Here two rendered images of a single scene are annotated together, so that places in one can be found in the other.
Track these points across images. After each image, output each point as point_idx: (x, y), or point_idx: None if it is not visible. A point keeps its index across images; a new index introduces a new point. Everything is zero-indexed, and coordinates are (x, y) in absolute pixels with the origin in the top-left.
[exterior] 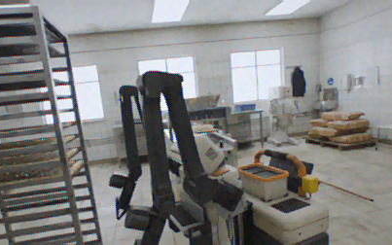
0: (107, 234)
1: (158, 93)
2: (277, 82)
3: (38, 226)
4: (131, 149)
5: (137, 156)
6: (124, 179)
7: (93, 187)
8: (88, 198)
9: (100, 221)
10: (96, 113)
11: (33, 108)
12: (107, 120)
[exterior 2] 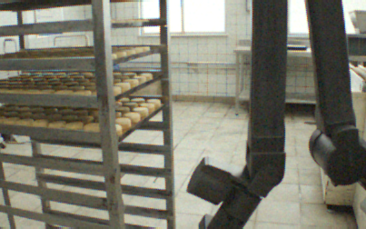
0: (192, 227)
1: None
2: None
3: (102, 180)
4: (267, 103)
5: (281, 125)
6: (229, 183)
7: (191, 138)
8: (160, 175)
9: (188, 200)
10: (214, 24)
11: (129, 8)
12: (229, 36)
